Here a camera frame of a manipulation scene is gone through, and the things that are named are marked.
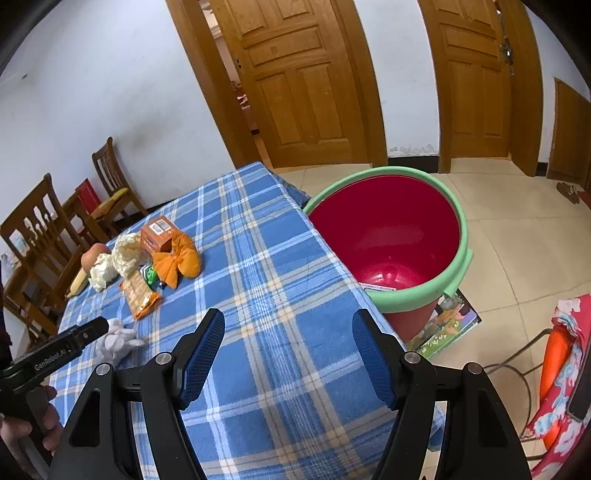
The blue plaid tablecloth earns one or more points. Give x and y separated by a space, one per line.
277 300

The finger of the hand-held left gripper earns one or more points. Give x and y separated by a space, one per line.
94 326

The white crumpled tissue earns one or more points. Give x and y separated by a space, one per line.
101 272

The narrow wooden door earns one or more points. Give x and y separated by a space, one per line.
570 134

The person's left hand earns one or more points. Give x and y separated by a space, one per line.
50 427

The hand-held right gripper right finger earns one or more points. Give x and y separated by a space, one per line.
374 362

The orange snack wrapper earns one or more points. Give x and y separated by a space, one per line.
141 297

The metal door lock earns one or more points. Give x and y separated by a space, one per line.
507 50

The green small toy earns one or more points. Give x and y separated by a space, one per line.
151 274

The picture book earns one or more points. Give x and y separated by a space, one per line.
448 325

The yellow seat cushion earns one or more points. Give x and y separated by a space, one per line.
111 198

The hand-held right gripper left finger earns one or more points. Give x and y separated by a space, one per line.
203 357

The orange cardboard box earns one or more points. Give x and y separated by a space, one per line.
157 233

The open wooden panel door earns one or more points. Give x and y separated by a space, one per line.
295 83

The dark wooden slat-back chair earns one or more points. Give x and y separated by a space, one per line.
34 217

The wooden chair with cushion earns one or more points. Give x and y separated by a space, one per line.
108 170

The closed wooden door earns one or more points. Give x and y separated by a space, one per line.
471 92

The brown sandals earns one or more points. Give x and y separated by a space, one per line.
569 191

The cream paper ball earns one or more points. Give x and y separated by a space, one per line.
127 254

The apple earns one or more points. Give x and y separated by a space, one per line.
94 253

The red board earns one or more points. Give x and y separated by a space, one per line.
87 196

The orange cloth bow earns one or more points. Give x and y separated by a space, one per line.
182 261

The banana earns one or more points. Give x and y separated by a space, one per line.
78 284

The metal chair floral red cushion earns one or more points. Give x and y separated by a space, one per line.
565 392

